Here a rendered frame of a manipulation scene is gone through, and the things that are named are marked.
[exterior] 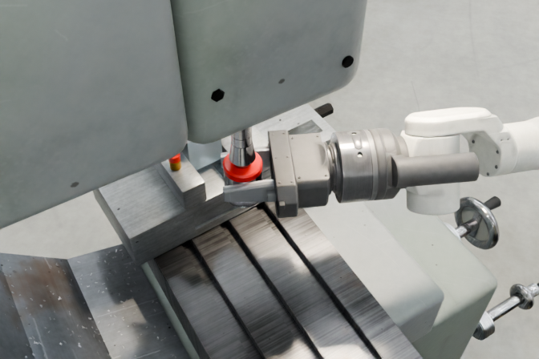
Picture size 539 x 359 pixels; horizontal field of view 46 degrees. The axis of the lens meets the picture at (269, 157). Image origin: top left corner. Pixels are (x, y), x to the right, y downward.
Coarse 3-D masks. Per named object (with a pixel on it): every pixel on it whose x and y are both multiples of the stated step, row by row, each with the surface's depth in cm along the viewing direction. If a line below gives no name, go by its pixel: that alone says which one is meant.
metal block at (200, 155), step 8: (192, 144) 85; (200, 144) 86; (208, 144) 87; (216, 144) 88; (184, 152) 87; (192, 152) 86; (200, 152) 87; (208, 152) 88; (216, 152) 89; (192, 160) 87; (200, 160) 88; (208, 160) 89; (216, 160) 90
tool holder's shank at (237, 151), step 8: (248, 128) 70; (232, 136) 71; (240, 136) 70; (248, 136) 71; (232, 144) 72; (240, 144) 71; (248, 144) 72; (232, 152) 73; (240, 152) 72; (248, 152) 72; (232, 160) 73; (240, 160) 73; (248, 160) 73
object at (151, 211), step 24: (288, 120) 98; (312, 120) 98; (168, 168) 86; (192, 168) 86; (216, 168) 91; (96, 192) 92; (120, 192) 88; (144, 192) 88; (168, 192) 88; (192, 192) 84; (216, 192) 88; (120, 216) 86; (144, 216) 86; (168, 216) 86; (192, 216) 88; (216, 216) 92; (144, 240) 85; (168, 240) 88
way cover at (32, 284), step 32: (0, 256) 86; (32, 256) 90; (96, 256) 97; (128, 256) 98; (0, 288) 81; (32, 288) 85; (64, 288) 90; (96, 288) 92; (128, 288) 94; (0, 320) 76; (32, 320) 81; (64, 320) 85; (96, 320) 88; (128, 320) 90; (160, 320) 91; (0, 352) 71; (32, 352) 77; (64, 352) 80; (96, 352) 84; (128, 352) 86; (160, 352) 87
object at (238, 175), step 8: (256, 152) 76; (224, 160) 75; (256, 160) 75; (224, 168) 75; (232, 168) 74; (240, 168) 74; (248, 168) 74; (256, 168) 74; (232, 176) 74; (240, 176) 74; (248, 176) 74; (256, 176) 75
